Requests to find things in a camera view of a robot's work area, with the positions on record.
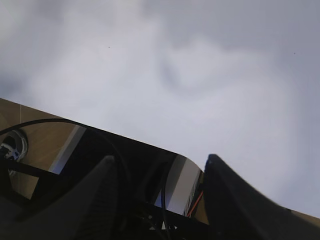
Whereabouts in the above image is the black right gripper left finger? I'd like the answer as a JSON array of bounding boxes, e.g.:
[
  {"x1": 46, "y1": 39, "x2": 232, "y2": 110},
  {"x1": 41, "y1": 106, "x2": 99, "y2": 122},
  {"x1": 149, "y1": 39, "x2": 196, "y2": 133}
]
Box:
[{"x1": 0, "y1": 156, "x2": 118, "y2": 240}]

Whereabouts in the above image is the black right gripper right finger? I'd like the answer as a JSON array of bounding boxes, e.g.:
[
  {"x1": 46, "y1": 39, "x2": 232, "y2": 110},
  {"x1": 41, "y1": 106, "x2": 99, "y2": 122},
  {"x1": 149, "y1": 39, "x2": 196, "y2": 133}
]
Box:
[{"x1": 203, "y1": 154, "x2": 320, "y2": 240}]

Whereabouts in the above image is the orange wire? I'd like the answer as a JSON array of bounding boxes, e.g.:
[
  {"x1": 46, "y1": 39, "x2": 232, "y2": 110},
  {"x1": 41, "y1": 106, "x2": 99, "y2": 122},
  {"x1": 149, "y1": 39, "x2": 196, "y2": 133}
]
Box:
[{"x1": 186, "y1": 191, "x2": 204, "y2": 218}]

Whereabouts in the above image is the black under-table frame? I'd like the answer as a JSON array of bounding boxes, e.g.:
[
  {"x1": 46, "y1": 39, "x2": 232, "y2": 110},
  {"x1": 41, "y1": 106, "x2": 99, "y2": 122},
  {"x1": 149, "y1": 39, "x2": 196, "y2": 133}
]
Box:
[{"x1": 0, "y1": 130, "x2": 209, "y2": 240}]

